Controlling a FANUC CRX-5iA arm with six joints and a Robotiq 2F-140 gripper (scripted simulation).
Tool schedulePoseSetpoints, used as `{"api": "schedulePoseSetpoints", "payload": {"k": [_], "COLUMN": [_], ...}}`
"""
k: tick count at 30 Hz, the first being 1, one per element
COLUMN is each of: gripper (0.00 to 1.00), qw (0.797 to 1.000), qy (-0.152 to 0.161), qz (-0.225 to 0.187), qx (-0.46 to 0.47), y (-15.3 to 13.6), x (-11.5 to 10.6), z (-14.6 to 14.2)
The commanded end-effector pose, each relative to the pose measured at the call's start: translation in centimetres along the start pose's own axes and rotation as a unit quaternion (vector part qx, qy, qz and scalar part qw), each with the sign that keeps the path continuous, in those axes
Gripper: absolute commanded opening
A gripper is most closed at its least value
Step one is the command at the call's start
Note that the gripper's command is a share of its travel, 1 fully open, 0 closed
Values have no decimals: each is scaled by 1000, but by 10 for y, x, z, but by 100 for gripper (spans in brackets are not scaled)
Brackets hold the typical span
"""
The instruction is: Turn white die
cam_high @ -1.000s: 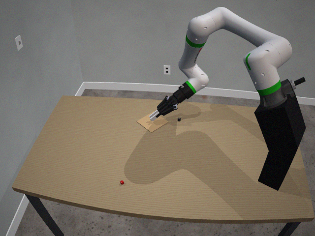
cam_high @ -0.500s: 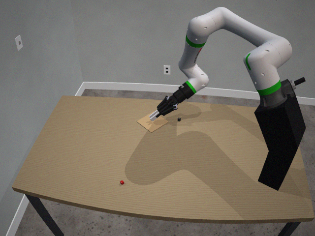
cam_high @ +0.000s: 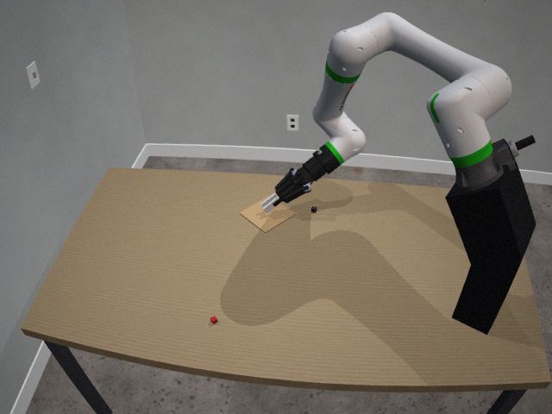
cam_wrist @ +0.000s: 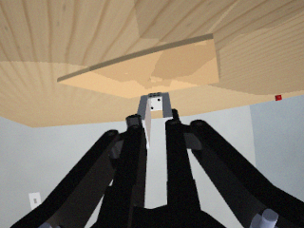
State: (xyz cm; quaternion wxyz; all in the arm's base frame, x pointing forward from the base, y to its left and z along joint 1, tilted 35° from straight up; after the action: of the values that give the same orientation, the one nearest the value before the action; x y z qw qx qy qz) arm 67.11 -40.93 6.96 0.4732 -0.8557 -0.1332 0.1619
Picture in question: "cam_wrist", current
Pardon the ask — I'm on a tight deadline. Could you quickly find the tan flat mat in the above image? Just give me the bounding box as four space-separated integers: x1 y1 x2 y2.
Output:
57 33 219 99

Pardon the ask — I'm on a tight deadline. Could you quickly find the red die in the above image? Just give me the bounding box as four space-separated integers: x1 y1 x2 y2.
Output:
275 95 282 101

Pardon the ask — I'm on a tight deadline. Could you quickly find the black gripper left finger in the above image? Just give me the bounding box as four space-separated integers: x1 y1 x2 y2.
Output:
10 95 151 228

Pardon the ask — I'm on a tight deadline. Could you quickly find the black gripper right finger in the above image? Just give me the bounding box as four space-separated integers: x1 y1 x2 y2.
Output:
161 92 304 228

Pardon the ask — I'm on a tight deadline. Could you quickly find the white die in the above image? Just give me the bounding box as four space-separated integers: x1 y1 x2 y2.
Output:
147 92 162 111

